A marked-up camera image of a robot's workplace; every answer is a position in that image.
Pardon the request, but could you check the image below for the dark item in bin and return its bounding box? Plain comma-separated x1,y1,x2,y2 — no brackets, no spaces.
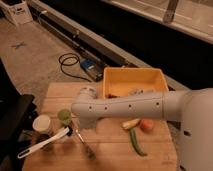
106,94,119,99

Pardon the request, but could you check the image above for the grey cloth in bin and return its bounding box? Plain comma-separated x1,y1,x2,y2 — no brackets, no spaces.
129,89,154,95

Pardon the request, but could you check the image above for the orange toy fruit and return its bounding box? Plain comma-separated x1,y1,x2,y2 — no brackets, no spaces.
139,119,154,132

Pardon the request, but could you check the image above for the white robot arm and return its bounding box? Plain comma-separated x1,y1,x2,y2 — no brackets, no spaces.
71,87,213,171

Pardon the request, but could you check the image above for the yellow plastic bin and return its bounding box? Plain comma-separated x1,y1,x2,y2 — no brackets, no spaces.
103,67,168,98

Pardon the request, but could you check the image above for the white plastic spatula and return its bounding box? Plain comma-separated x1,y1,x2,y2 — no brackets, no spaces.
17,127,70,159

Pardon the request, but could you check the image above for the black cable coil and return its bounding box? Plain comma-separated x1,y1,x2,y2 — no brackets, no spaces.
58,52,93,83

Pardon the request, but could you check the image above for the green chili pepper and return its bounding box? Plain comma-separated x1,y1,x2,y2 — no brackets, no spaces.
129,128,147,157

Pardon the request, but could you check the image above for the white cardboard box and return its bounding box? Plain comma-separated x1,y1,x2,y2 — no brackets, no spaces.
0,0,33,26

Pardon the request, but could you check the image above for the black chair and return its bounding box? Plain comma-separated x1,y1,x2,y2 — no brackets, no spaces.
0,58,37,171

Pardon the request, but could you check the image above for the blue black device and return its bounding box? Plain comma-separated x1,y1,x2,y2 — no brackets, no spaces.
80,59,103,82

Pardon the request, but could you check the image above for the metal fork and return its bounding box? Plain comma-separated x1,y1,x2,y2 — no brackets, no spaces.
75,130,96,160

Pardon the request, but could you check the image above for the yellow-green toy vegetable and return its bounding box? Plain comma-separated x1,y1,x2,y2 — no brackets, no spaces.
122,119,140,130

